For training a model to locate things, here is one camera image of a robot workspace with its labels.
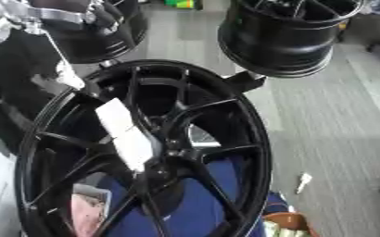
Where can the black wheel stand bracket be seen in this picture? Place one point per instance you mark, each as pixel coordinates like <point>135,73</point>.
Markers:
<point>247,81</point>

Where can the black wheel rim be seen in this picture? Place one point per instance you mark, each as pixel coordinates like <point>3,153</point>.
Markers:
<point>98,46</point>
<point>285,40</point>

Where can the green and yellow object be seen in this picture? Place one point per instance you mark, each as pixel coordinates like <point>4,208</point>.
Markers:
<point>182,3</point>

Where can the blue cloth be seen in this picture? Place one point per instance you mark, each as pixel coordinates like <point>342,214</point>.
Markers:
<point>198,197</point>

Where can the black spoked wheel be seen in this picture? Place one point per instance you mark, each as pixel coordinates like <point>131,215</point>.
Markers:
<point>245,123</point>

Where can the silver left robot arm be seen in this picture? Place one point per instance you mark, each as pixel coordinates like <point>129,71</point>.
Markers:
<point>15,14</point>

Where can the brown box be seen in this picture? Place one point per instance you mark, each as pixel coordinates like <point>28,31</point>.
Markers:
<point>291,222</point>

